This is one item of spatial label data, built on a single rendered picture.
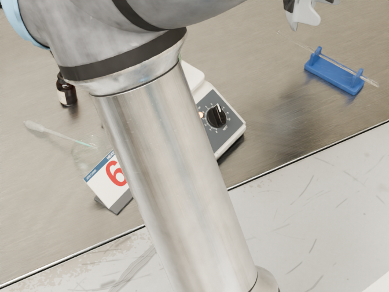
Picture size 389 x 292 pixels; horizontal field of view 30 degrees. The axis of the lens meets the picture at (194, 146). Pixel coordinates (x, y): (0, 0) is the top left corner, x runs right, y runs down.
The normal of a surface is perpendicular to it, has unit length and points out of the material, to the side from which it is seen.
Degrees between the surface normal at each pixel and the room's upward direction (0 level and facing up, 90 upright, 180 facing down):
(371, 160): 0
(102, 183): 40
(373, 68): 0
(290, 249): 0
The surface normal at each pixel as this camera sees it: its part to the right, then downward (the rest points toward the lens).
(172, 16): 0.00, 0.94
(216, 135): 0.39, -0.27
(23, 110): 0.00, -0.60
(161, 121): 0.34, 0.26
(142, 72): 0.47, 0.81
